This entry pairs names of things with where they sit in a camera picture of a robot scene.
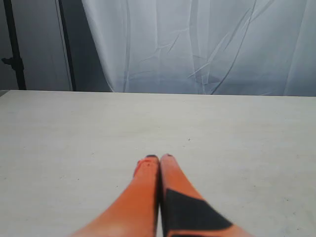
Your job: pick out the white wrinkled backdrop curtain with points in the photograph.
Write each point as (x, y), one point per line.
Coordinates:
(233, 47)

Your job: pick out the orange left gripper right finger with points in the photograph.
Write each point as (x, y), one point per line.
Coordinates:
(184, 212)

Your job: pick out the black light stand pole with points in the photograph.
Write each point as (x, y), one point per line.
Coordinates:
(15, 61)

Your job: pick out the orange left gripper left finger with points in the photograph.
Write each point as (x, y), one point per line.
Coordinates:
(134, 213)

